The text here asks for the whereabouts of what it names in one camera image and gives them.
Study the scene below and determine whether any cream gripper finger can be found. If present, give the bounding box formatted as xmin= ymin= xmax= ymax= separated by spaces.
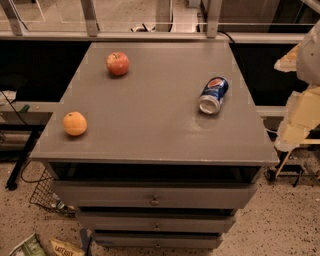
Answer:
xmin=275 ymin=86 xmax=320 ymax=152
xmin=274 ymin=43 xmax=301 ymax=72

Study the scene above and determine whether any grey drawer cabinet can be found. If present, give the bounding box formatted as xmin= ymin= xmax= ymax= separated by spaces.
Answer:
xmin=32 ymin=42 xmax=277 ymax=237

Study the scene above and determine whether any middle grey drawer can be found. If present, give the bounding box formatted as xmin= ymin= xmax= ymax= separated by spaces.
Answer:
xmin=76 ymin=212 xmax=235 ymax=233

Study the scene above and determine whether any black table frame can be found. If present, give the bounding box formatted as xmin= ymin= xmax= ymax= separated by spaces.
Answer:
xmin=0 ymin=124 xmax=45 ymax=191

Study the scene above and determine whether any green chip bag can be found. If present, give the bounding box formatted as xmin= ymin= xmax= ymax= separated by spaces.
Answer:
xmin=9 ymin=234 xmax=47 ymax=256

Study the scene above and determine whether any yellow chip bag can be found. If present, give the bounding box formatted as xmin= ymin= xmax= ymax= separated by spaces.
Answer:
xmin=50 ymin=238 xmax=85 ymax=256

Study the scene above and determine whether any blue pepsi can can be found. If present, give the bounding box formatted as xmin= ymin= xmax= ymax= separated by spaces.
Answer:
xmin=199 ymin=77 xmax=229 ymax=115

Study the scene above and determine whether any red apple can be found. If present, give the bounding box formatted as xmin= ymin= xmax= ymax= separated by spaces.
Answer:
xmin=106 ymin=52 xmax=129 ymax=76

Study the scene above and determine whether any orange fruit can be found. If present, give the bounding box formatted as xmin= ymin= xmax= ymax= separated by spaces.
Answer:
xmin=63 ymin=112 xmax=87 ymax=136

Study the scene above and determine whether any black wire basket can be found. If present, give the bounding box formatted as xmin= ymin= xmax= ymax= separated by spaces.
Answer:
xmin=29 ymin=170 xmax=75 ymax=216

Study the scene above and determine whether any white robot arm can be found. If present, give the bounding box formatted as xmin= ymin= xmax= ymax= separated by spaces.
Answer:
xmin=274 ymin=21 xmax=320 ymax=152

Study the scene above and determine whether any grey metal railing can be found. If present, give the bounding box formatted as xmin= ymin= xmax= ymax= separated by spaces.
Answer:
xmin=0 ymin=0 xmax=319 ymax=43

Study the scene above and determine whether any top grey drawer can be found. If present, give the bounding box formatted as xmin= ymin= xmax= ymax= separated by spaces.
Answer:
xmin=52 ymin=181 xmax=257 ymax=209

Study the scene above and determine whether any bottom grey drawer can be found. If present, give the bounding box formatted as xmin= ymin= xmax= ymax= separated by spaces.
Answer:
xmin=93 ymin=232 xmax=222 ymax=249

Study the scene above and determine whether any grey drawer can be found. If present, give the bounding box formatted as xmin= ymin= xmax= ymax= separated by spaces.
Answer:
xmin=52 ymin=181 xmax=257 ymax=209
xmin=93 ymin=232 xmax=222 ymax=249
xmin=76 ymin=212 xmax=235 ymax=233

